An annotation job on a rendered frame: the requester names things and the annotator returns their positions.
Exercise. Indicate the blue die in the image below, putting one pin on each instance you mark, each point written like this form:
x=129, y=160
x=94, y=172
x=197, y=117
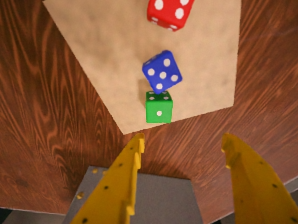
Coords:
x=162, y=71

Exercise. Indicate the beige flat mat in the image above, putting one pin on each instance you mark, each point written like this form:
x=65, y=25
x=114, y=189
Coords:
x=113, y=38

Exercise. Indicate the green die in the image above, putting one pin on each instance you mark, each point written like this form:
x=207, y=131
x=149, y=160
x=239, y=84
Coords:
x=158, y=107

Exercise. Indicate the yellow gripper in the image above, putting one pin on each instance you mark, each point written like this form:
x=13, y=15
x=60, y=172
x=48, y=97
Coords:
x=259, y=196

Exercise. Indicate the red die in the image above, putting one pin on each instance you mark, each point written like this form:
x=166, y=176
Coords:
x=169, y=14

